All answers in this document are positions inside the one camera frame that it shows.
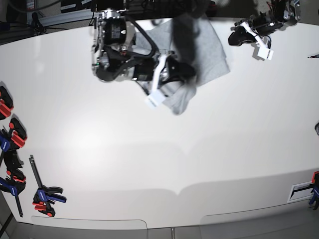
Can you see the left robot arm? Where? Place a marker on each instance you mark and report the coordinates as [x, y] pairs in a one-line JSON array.
[[257, 28]]

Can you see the blue red clamp left edge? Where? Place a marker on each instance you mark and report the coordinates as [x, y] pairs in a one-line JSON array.
[[10, 142]]

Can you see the red black clamp upper left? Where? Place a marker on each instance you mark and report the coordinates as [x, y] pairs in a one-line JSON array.
[[6, 103]]

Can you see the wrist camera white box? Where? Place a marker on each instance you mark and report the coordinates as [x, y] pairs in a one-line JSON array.
[[154, 99], [265, 53]]

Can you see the grey T-shirt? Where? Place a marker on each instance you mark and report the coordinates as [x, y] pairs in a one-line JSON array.
[[196, 43]]

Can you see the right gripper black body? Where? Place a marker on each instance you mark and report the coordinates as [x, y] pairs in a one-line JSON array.
[[176, 71]]

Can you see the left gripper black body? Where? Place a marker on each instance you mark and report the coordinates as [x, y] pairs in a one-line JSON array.
[[240, 36]]

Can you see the aluminium frame rail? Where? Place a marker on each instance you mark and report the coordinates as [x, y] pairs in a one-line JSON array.
[[68, 17]]

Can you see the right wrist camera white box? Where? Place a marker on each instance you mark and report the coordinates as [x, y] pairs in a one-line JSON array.
[[154, 99]]

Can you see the blue bar clamp on table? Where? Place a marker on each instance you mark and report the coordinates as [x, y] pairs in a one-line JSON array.
[[45, 197]]

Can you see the dark round object right edge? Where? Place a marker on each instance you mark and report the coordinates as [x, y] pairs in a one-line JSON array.
[[317, 128]]

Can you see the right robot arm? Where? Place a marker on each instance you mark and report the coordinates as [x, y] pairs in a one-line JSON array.
[[113, 55]]

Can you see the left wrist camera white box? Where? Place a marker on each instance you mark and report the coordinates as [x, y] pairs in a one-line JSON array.
[[265, 53]]

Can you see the blue clamp right edge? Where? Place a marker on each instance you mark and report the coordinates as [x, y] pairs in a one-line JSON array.
[[315, 190]]

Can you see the blue clamp lower left edge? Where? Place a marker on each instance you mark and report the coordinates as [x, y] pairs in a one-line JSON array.
[[15, 181]]

